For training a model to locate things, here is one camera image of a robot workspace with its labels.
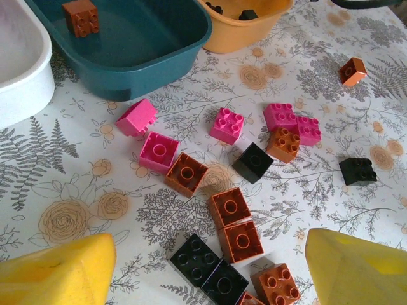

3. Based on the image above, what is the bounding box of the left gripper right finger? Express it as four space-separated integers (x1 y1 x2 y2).
304 227 407 305

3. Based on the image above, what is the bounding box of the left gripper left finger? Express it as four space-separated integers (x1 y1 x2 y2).
0 233 118 305

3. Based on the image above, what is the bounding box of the brown lego brick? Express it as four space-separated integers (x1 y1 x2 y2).
237 291 266 305
164 152 209 198
250 262 301 305
207 186 252 229
62 0 100 39
266 126 301 165
218 220 265 264
338 57 369 87

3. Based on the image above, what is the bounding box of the black lego brick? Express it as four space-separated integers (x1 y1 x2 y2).
238 8 259 22
169 233 220 287
200 257 251 305
231 142 275 185
338 157 378 187
205 1 225 15

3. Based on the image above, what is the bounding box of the pink lego brick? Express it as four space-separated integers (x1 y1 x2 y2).
139 131 180 174
295 116 322 147
263 103 298 133
115 98 159 138
209 107 245 147

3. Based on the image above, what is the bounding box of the white plastic container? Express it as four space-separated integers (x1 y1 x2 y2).
0 0 53 130

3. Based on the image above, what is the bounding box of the teal plastic container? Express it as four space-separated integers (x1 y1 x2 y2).
25 0 213 102

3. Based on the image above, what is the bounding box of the orange plastic container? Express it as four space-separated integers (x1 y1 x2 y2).
197 0 294 54

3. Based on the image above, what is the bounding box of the floral tablecloth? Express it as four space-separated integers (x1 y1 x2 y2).
0 0 407 305

